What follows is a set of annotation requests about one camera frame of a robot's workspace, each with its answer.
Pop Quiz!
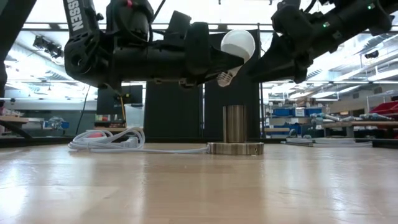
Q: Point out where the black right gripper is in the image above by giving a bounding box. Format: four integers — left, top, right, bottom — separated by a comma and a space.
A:
246, 4, 336, 83

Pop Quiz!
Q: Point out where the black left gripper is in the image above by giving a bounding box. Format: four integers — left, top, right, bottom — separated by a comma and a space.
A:
149, 22, 245, 85

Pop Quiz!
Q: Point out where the white lightbulb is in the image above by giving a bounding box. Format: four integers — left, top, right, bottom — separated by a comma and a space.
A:
216, 29, 256, 88

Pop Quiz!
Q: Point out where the brass lamp socket base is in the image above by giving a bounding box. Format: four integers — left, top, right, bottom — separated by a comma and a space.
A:
206, 105, 265, 156

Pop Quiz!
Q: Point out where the grey blue tool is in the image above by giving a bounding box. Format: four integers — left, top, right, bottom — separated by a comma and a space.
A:
358, 112, 390, 122
310, 112, 342, 123

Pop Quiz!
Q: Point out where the hard drive in antistatic bag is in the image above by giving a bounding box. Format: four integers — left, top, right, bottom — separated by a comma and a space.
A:
280, 136, 373, 148

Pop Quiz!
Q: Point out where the clear plastic bin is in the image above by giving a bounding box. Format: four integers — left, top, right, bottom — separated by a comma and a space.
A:
124, 104, 146, 128

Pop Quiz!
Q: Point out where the wooden workbench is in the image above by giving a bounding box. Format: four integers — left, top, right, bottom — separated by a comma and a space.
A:
322, 120, 398, 138

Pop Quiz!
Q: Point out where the black monitor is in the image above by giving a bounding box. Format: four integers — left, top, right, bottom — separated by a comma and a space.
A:
96, 84, 144, 116

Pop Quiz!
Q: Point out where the red storage bin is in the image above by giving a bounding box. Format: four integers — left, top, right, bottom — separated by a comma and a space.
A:
369, 101, 398, 123

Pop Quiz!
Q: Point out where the black ceiling track light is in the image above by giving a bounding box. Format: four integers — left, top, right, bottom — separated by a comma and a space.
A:
32, 35, 65, 60

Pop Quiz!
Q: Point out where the wooden table with black leg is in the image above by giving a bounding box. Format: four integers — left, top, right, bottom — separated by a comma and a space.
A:
0, 114, 35, 140

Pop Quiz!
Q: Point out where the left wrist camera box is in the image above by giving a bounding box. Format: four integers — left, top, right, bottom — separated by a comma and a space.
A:
163, 11, 193, 40

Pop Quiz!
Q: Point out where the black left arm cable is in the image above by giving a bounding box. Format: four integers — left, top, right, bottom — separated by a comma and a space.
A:
148, 0, 167, 43

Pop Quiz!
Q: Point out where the small black ceiling camera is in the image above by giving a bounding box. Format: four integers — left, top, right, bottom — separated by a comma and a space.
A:
364, 49, 381, 60

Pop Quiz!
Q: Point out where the white power cord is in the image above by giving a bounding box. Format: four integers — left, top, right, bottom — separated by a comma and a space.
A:
68, 126, 210, 155

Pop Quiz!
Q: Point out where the yellow cable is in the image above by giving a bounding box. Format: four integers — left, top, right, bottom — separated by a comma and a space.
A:
119, 93, 127, 124

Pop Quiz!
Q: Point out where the thin black hanging cable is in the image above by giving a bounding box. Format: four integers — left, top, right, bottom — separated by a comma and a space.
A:
76, 85, 91, 134

